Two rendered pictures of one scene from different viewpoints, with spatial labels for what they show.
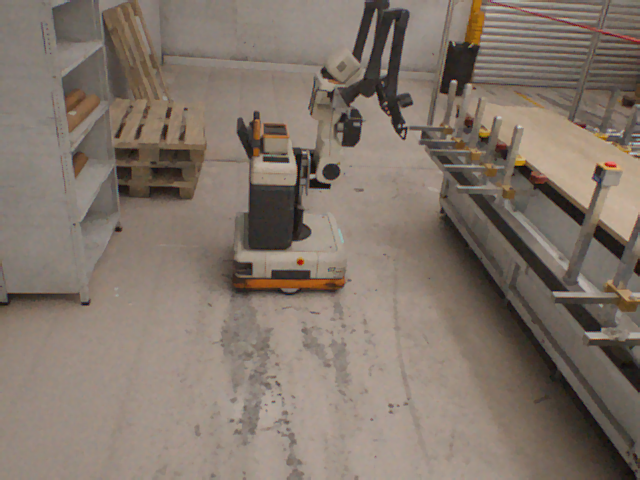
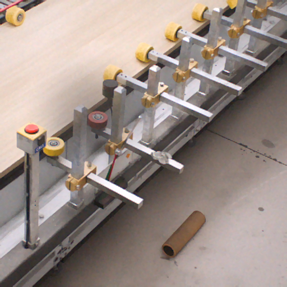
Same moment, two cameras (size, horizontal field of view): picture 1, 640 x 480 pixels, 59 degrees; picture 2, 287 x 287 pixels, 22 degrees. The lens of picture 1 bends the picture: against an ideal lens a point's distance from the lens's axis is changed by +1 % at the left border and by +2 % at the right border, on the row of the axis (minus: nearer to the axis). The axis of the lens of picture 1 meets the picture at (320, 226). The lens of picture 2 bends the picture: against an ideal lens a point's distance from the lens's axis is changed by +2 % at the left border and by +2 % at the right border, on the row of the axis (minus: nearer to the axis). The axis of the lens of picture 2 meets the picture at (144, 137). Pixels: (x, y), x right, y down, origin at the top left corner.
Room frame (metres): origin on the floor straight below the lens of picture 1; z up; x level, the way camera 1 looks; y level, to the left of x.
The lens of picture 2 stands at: (3.28, 0.42, 2.71)
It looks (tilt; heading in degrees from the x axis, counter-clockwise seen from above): 38 degrees down; 219
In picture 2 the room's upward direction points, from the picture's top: 7 degrees clockwise
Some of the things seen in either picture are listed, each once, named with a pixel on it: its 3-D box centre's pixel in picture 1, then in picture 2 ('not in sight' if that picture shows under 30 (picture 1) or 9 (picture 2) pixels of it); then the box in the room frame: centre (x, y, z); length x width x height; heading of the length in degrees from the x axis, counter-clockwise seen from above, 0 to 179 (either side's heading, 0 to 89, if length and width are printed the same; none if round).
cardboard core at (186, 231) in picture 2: not in sight; (184, 233); (1.01, -1.08, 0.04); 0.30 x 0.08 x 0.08; 9
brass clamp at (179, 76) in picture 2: not in sight; (185, 71); (1.01, -1.22, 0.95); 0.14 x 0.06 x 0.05; 9
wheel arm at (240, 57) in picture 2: not in sight; (218, 48); (0.74, -1.25, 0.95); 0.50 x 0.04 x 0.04; 99
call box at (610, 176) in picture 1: (606, 175); (31, 139); (2.02, -1.06, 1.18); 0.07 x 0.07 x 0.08; 9
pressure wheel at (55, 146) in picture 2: not in sight; (53, 153); (1.75, -1.25, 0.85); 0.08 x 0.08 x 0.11
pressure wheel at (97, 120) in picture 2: not in sight; (97, 126); (1.50, -1.27, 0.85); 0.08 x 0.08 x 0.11
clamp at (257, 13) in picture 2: not in sight; (262, 9); (0.26, -1.34, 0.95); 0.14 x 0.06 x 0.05; 9
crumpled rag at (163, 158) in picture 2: (617, 332); (161, 154); (1.45, -0.95, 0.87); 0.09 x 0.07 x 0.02; 99
